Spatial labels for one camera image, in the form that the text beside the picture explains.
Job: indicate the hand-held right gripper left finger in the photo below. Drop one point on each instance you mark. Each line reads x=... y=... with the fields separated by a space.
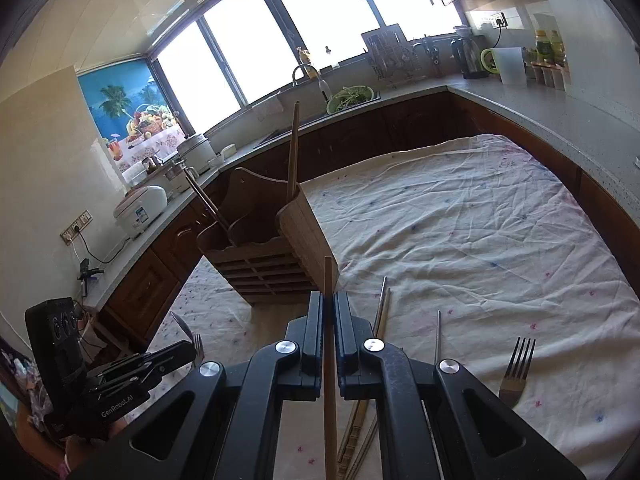
x=312 y=330

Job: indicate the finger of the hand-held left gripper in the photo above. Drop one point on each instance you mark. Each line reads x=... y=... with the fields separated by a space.
x=125 y=366
x=172 y=357

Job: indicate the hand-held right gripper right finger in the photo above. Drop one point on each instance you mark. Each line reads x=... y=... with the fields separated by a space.
x=345 y=330

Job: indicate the metal spoon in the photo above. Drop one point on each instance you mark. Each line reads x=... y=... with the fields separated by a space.
x=181 y=327

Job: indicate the wooden utensil holder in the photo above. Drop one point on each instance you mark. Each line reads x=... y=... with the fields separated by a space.
x=305 y=240

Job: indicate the metal chopstick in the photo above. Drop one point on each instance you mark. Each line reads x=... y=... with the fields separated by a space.
x=387 y=310
x=382 y=305
x=437 y=335

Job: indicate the black phone holder stand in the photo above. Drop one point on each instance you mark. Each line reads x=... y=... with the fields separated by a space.
x=87 y=275

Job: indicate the white rice cooker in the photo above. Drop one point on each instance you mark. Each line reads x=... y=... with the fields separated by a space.
x=140 y=210

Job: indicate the white floral tablecloth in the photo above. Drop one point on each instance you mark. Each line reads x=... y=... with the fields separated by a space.
x=475 y=235

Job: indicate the white dish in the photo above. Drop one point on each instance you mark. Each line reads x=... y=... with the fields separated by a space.
x=221 y=156

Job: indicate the white electric cooking pot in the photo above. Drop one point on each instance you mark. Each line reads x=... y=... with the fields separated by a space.
x=196 y=152

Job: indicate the white dish cloth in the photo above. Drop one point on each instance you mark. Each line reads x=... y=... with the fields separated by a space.
x=271 y=107

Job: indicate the green colander with vegetables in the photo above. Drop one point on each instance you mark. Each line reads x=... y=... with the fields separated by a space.
x=350 y=99

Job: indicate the chrome kitchen faucet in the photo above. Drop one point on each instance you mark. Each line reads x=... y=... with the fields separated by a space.
x=324 y=85

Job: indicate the yellow dish soap bottle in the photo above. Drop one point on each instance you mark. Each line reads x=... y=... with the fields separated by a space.
x=306 y=60

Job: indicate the metal kitchen utensil rack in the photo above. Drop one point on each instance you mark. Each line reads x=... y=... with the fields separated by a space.
x=395 y=60

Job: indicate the small dark-capped bottle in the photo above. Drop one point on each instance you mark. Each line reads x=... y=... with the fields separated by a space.
x=328 y=55

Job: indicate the kitchen scissors holder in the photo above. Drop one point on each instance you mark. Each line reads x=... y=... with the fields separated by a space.
x=435 y=57

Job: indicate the black electric kettle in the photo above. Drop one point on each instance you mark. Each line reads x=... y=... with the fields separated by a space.
x=469 y=57

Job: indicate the kitchen window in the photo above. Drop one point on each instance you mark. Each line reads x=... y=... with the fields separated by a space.
x=300 y=20

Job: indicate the row of spice jars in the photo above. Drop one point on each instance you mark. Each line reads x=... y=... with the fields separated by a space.
x=547 y=76

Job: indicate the yellow oil bottles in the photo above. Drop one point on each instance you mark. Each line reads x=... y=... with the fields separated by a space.
x=550 y=47

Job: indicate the wall power socket strip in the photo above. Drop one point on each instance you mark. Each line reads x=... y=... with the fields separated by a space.
x=76 y=227

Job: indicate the tropical fruit wall poster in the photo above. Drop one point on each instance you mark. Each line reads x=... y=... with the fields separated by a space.
x=120 y=105

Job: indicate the wall socket with plug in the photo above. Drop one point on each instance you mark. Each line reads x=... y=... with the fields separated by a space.
x=498 y=20

